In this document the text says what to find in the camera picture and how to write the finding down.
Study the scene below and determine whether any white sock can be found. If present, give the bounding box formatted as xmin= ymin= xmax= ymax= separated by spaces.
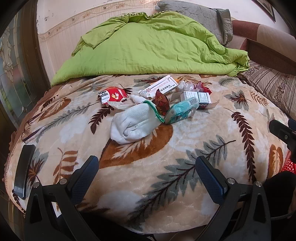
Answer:
xmin=110 ymin=100 xmax=165 ymax=145

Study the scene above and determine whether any teal tissue packet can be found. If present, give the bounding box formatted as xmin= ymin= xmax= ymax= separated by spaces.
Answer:
xmin=164 ymin=99 xmax=199 ymax=125

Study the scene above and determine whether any white blue medicine box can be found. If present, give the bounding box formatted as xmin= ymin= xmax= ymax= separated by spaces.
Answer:
xmin=170 ymin=91 xmax=220 ymax=110

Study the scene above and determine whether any red white paper box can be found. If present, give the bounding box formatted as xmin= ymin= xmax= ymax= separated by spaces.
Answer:
xmin=98 ymin=86 xmax=128 ymax=104

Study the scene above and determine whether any dark red snack wrapper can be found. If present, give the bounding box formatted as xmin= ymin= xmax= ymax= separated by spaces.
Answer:
xmin=154 ymin=89 xmax=170 ymax=116

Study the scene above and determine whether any small white dropper bottle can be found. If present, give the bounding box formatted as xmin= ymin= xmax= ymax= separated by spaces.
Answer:
xmin=130 ymin=94 xmax=147 ymax=104

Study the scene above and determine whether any clear plastic bag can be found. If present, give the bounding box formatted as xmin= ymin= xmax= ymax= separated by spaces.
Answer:
xmin=177 ymin=80 xmax=195 ymax=91

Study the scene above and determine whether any long white medicine box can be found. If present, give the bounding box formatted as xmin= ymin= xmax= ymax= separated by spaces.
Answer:
xmin=139 ymin=75 xmax=178 ymax=99

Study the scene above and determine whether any red plastic mesh basket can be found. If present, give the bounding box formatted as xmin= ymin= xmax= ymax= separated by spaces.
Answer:
xmin=281 ymin=151 xmax=296 ymax=174

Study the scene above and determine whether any brown striped pillow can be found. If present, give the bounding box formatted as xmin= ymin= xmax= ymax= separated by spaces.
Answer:
xmin=238 ymin=61 xmax=295 ymax=119

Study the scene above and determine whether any leaf pattern fleece blanket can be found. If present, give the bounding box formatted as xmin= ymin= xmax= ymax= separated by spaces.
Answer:
xmin=4 ymin=74 xmax=288 ymax=234

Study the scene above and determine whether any brown upholstered headboard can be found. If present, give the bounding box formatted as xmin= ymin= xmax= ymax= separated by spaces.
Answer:
xmin=228 ymin=20 xmax=295 ymax=75

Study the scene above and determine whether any wooden glass door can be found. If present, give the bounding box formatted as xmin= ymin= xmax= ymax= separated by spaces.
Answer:
xmin=1 ymin=1 xmax=50 ymax=163

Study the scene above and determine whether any grey quilted pillow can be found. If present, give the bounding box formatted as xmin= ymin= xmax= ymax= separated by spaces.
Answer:
xmin=155 ymin=1 xmax=233 ymax=47

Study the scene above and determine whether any green quilt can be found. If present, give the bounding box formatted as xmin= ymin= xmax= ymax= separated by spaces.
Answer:
xmin=50 ymin=11 xmax=249 ymax=86

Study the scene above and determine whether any framed wall picture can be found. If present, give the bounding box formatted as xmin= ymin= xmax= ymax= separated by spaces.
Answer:
xmin=253 ymin=0 xmax=276 ymax=22

